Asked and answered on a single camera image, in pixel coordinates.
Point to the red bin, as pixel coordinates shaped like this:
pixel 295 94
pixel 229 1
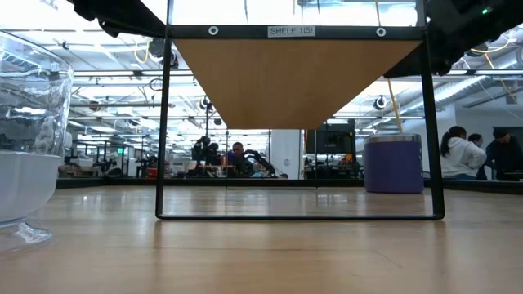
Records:
pixel 152 173

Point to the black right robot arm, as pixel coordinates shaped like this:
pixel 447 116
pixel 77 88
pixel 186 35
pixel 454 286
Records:
pixel 506 16

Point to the black table frame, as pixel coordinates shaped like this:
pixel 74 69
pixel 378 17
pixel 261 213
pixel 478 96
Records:
pixel 102 183

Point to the black monitor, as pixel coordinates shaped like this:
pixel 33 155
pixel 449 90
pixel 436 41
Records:
pixel 331 141

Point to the person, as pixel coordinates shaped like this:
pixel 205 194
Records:
pixel 461 159
pixel 506 157
pixel 239 161
pixel 476 139

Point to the clear glass cup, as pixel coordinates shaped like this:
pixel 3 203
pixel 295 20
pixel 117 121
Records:
pixel 37 102

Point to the purple mug with lid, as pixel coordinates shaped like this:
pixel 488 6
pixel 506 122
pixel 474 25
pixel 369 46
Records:
pixel 392 167

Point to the wooden shelf with black frame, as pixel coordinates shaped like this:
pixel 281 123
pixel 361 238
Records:
pixel 286 81

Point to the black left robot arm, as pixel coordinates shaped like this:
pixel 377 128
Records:
pixel 122 16

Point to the white shelf label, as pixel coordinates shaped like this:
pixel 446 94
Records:
pixel 291 31

